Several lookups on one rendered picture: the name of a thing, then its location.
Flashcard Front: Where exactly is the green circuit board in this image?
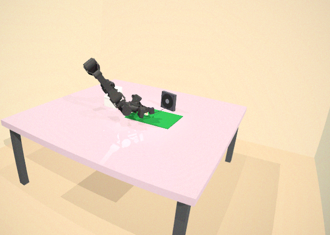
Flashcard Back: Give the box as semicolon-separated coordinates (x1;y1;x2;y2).
125;109;183;129

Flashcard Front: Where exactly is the black square computer fan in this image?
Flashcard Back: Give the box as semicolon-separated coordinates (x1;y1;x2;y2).
160;91;177;112

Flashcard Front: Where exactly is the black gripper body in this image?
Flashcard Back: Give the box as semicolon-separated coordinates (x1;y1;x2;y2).
128;101;145;119

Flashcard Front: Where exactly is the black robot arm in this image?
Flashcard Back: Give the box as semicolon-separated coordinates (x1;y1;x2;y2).
83;57;142;116

